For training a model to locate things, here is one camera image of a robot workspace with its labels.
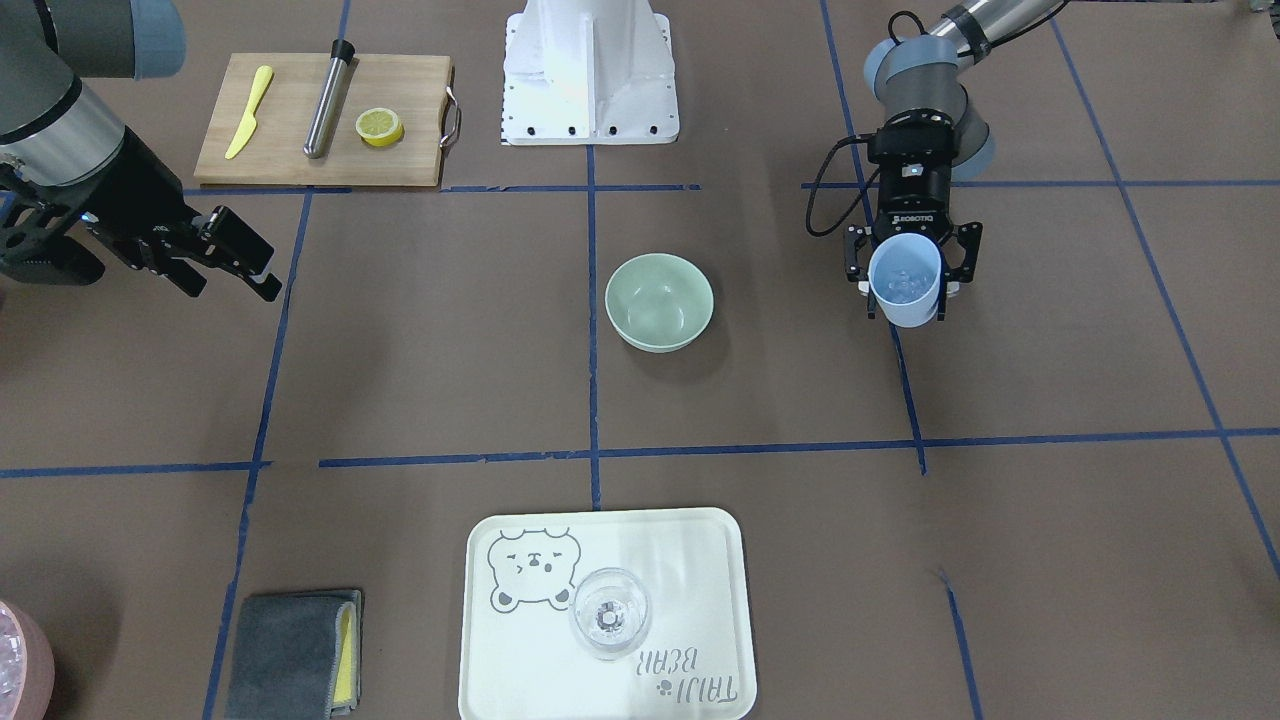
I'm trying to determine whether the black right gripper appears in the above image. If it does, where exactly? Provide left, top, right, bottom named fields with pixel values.
left=76, top=128, right=283, bottom=302

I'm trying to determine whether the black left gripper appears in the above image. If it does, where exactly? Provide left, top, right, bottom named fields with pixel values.
left=844, top=120, right=984, bottom=322

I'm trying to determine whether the light blue cup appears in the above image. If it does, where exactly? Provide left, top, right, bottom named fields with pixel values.
left=869, top=232, right=945, bottom=328

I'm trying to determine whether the green bowl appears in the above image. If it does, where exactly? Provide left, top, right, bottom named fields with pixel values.
left=604, top=252, right=716, bottom=354

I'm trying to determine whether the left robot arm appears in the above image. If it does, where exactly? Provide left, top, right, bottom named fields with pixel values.
left=845, top=1, right=1064, bottom=328

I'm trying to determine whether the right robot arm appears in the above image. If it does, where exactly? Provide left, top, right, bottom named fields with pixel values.
left=1, top=1, right=282, bottom=302

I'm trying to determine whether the pink bowl with ice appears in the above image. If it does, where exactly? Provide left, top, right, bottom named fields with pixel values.
left=1, top=600, right=55, bottom=719

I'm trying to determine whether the yellow plastic knife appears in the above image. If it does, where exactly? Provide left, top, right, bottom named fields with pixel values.
left=224, top=65, right=274, bottom=160

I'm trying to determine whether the half lemon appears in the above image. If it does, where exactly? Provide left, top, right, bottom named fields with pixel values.
left=355, top=108, right=404, bottom=149

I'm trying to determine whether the steel muddler black tip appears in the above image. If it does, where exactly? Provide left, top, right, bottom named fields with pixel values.
left=303, top=38, right=355, bottom=159

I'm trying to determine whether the wooden cutting board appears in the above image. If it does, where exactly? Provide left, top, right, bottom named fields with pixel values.
left=195, top=53, right=453, bottom=187

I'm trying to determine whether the grey folded cloth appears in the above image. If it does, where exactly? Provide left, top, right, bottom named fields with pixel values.
left=224, top=588, right=364, bottom=719

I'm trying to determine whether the clear wine glass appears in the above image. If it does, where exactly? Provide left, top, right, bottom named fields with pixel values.
left=570, top=568, right=652, bottom=661

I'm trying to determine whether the white bear tray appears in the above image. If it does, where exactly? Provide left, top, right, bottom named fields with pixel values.
left=458, top=507, right=758, bottom=719

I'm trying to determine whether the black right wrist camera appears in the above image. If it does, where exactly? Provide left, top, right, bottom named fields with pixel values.
left=1, top=161, right=105, bottom=286

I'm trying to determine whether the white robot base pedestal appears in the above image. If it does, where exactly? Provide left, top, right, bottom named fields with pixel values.
left=500, top=1, right=681, bottom=146

